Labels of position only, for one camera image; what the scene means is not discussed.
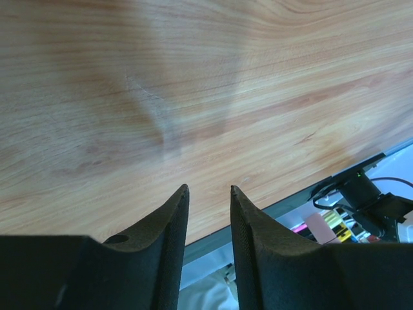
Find black stand with cables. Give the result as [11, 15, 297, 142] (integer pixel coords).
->
[309, 153, 412, 243]

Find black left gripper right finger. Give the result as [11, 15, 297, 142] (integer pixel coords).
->
[230, 186, 412, 309]

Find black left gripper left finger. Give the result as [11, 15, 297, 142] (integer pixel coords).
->
[1, 185, 190, 309]

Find pink yellow clutter items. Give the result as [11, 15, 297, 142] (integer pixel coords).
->
[290, 208, 381, 244]

